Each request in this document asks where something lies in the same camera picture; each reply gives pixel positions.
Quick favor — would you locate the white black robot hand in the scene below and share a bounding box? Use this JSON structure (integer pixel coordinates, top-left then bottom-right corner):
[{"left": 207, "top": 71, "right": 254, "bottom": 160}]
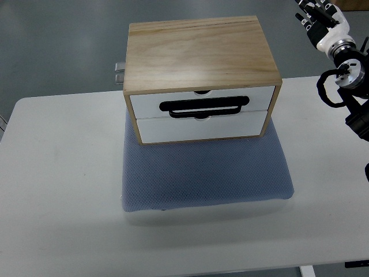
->
[{"left": 295, "top": 0, "right": 356, "bottom": 59}]

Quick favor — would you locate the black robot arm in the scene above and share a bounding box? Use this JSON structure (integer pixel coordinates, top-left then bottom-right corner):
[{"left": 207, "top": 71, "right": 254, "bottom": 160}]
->
[{"left": 332, "top": 39, "right": 368, "bottom": 141}]

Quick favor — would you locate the wooden drawer cabinet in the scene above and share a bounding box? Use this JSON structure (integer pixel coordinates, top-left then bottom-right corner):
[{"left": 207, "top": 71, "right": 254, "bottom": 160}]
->
[{"left": 123, "top": 16, "right": 282, "bottom": 145}]

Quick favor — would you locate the blue mesh cushion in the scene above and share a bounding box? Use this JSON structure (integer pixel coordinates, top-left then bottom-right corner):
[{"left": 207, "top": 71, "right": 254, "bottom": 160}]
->
[{"left": 122, "top": 119, "right": 294, "bottom": 212}]

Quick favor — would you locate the black table control panel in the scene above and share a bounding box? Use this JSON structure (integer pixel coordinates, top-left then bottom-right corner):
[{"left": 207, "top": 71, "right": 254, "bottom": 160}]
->
[{"left": 344, "top": 260, "right": 369, "bottom": 268}]

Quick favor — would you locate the white table leg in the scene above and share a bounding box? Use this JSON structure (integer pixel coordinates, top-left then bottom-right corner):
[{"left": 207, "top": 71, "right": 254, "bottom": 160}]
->
[{"left": 299, "top": 265, "right": 316, "bottom": 277}]

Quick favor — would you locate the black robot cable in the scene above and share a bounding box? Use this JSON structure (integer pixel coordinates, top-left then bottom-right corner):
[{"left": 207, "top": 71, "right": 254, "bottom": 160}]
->
[{"left": 316, "top": 69, "right": 347, "bottom": 108}]

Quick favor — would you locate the grey metal table bracket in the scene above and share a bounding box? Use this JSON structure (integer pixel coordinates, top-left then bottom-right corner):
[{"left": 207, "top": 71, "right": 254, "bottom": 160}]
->
[{"left": 114, "top": 62, "right": 126, "bottom": 85}]

